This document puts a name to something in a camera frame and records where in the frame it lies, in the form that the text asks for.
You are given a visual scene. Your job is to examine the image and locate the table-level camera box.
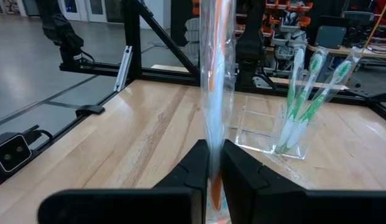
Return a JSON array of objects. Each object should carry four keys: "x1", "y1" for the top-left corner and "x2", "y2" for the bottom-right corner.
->
[{"x1": 0, "y1": 124, "x2": 53, "y2": 180}]

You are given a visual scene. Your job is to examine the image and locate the orange parts bin shelf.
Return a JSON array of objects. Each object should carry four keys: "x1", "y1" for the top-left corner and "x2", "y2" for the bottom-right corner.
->
[{"x1": 264, "y1": 0, "x2": 315, "y2": 60}]

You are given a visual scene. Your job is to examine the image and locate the grey chair back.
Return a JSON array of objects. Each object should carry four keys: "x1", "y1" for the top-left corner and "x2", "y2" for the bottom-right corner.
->
[{"x1": 314, "y1": 25, "x2": 348, "y2": 50}]

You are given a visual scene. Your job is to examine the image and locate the wooden desk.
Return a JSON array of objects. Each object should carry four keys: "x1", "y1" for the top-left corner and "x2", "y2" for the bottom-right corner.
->
[{"x1": 306, "y1": 43, "x2": 386, "y2": 60}]

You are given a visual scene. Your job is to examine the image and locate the orange white toothbrush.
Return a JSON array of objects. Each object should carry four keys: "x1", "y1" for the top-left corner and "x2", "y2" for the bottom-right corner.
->
[{"x1": 198, "y1": 0, "x2": 237, "y2": 224}]

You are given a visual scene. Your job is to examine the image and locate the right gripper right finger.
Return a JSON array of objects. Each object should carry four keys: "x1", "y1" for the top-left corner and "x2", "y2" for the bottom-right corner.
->
[{"x1": 222, "y1": 139, "x2": 386, "y2": 224}]

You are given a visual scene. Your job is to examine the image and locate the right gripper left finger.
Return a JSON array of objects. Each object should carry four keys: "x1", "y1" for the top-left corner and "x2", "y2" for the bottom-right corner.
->
[{"x1": 37, "y1": 139, "x2": 210, "y2": 224}]

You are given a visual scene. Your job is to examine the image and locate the silver aluminium extrusion piece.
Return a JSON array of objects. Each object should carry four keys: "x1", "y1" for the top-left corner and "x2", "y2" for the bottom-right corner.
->
[{"x1": 113, "y1": 45, "x2": 134, "y2": 93}]

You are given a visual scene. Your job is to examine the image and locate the clear acrylic organizer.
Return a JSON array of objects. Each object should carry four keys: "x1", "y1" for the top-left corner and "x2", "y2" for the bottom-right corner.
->
[{"x1": 225, "y1": 95, "x2": 319, "y2": 161}]

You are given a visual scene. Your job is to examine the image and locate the thin yellow cable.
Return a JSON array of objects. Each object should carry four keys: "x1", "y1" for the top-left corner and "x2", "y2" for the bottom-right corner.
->
[{"x1": 347, "y1": 0, "x2": 386, "y2": 82}]

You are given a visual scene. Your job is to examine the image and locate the green white toothbrush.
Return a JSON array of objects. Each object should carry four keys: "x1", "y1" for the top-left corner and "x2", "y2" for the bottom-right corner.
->
[
  {"x1": 285, "y1": 46, "x2": 363, "y2": 155},
  {"x1": 278, "y1": 46, "x2": 307, "y2": 153},
  {"x1": 281, "y1": 46, "x2": 329, "y2": 154}
]

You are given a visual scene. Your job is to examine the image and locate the black frame bracket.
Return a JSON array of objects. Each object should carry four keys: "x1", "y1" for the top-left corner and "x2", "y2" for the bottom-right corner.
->
[{"x1": 75, "y1": 105, "x2": 106, "y2": 118}]

